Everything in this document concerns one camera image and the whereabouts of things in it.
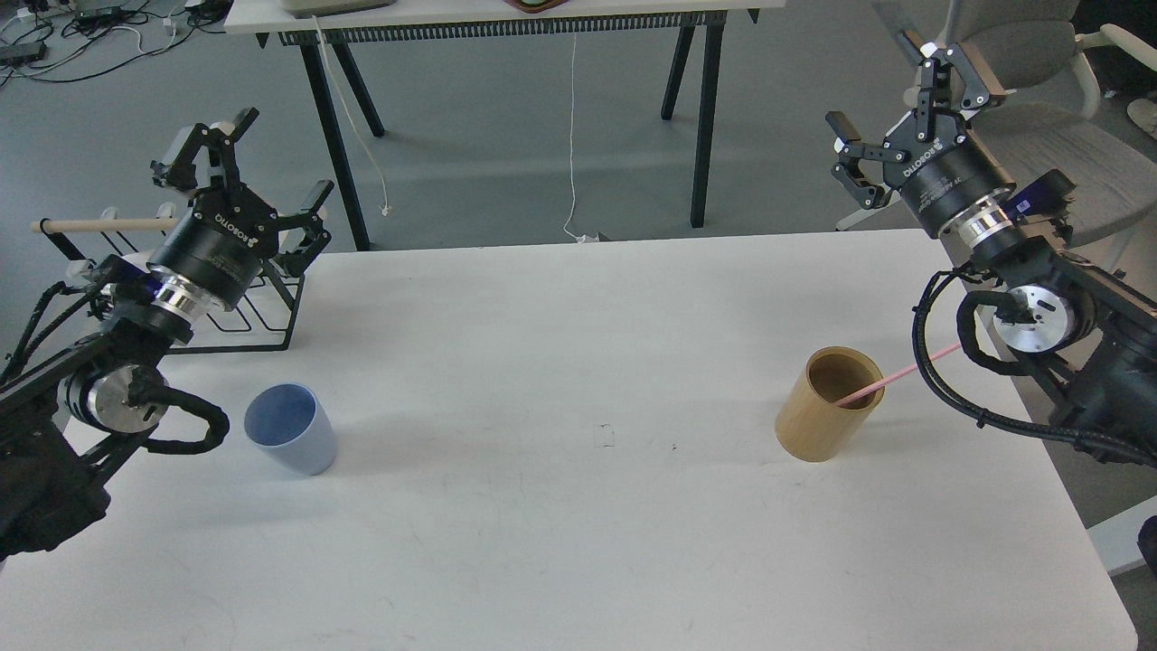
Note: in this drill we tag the white background desk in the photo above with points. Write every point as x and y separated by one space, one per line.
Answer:
538 138

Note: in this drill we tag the blue plastic cup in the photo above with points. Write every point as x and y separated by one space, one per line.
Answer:
290 424

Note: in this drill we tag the bamboo cylinder holder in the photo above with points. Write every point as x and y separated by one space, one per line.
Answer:
812 426

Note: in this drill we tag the grey office chair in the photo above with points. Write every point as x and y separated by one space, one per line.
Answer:
1069 174

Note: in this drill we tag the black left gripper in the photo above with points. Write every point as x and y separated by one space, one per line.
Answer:
215 252

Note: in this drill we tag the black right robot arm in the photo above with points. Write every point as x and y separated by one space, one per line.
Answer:
1036 308

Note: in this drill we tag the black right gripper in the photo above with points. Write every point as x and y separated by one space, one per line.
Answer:
945 176

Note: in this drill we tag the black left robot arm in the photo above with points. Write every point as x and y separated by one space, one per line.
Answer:
82 391

